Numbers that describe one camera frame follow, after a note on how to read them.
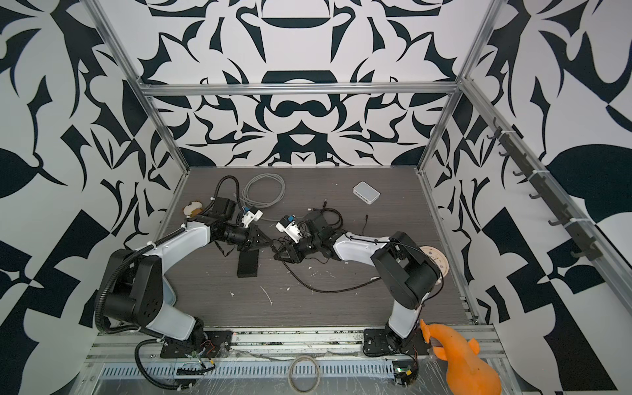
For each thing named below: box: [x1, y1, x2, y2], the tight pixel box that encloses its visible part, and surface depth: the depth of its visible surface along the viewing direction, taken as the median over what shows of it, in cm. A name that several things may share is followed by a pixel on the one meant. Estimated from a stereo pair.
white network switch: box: [352, 181, 382, 205], surface depth 112 cm
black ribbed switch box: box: [237, 249, 260, 279], surface depth 91 cm
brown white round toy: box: [182, 200, 204, 218], surface depth 104 cm
